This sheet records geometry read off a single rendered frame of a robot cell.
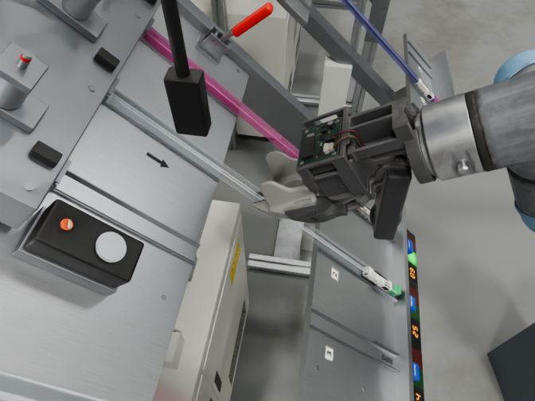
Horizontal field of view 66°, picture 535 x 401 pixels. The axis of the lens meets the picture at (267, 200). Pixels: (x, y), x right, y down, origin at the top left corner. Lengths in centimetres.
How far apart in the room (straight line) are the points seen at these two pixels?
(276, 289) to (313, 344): 95
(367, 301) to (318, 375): 16
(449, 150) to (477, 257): 134
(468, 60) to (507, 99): 219
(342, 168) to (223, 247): 49
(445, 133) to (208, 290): 55
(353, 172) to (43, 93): 27
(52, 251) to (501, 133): 36
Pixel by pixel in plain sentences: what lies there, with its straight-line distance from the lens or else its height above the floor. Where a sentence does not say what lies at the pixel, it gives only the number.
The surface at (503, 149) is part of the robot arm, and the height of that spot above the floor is 110.
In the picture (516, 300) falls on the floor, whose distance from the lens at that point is 170.
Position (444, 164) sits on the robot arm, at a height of 108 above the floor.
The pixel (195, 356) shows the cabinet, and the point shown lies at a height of 62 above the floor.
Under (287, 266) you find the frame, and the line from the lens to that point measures 116.
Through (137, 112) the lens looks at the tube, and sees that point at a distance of 45.
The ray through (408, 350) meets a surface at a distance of 68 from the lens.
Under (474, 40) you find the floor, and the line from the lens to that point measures 277.
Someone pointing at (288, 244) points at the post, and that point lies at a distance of 155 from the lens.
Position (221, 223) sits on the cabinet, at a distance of 88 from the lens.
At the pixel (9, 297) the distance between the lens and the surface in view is 36.
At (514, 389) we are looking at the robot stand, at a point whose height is 8.
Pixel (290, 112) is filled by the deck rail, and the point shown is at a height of 91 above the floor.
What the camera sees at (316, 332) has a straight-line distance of 54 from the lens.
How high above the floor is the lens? 135
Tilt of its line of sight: 54 degrees down
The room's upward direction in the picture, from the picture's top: straight up
